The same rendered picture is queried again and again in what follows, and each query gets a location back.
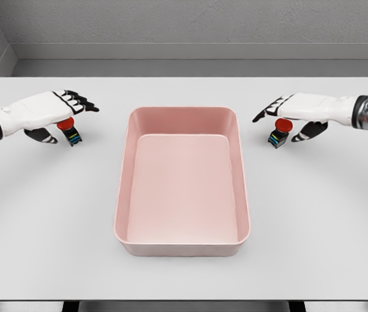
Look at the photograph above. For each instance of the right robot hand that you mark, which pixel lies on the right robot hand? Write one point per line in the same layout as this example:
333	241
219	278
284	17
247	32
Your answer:
304	103

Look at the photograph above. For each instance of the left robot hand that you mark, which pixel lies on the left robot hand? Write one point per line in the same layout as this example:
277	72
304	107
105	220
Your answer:
49	107

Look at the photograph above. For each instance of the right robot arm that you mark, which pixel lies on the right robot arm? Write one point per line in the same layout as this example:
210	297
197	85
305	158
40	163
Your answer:
359	110

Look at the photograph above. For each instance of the pink rectangular basket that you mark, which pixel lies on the pink rectangular basket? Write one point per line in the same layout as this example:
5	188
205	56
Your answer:
182	182

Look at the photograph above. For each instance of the red button industrial switch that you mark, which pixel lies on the red button industrial switch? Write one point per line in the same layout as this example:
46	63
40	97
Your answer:
69	130
281	131

